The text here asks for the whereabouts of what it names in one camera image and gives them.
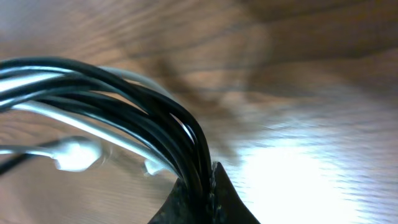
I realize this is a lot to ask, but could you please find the white USB cable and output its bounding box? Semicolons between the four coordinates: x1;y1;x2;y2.
0;65;187;178

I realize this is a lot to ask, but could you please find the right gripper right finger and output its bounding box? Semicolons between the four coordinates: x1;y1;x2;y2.
210;162;260;224

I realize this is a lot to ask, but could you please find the black USB cable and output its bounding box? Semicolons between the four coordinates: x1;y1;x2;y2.
0;56;214;200

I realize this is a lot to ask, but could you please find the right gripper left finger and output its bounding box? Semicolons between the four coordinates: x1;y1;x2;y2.
148;179;198;224

